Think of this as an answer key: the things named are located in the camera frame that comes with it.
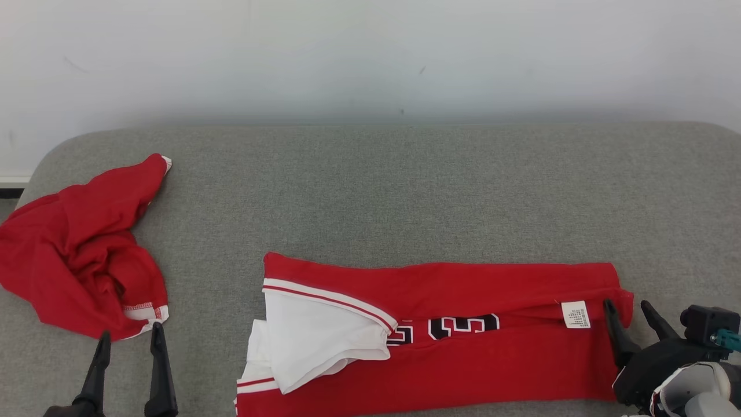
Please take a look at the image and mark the teal right cable connector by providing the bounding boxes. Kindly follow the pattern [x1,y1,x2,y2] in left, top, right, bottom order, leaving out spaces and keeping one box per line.
[711,328,741,352]

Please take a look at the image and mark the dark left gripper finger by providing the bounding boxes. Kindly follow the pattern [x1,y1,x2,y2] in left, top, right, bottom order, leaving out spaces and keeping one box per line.
[145,323,178,417]
[72,330,112,409]

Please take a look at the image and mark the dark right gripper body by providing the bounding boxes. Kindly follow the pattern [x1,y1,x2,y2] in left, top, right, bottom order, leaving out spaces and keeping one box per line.
[612,338,727,409]

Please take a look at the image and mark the red basketball shorts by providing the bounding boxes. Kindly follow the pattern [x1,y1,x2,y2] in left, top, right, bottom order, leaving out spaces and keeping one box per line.
[0,153,173,341]

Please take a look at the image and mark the red white basketball jersey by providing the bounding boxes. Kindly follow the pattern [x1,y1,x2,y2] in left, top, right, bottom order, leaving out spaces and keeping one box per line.
[234,252,634,417]

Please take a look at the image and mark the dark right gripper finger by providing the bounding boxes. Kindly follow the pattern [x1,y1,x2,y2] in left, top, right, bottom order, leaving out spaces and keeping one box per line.
[603,299,642,368]
[640,300,679,341]

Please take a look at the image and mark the white black wall baseboard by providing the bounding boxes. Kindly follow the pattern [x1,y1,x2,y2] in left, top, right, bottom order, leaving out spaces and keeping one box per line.
[0,177,30,200]

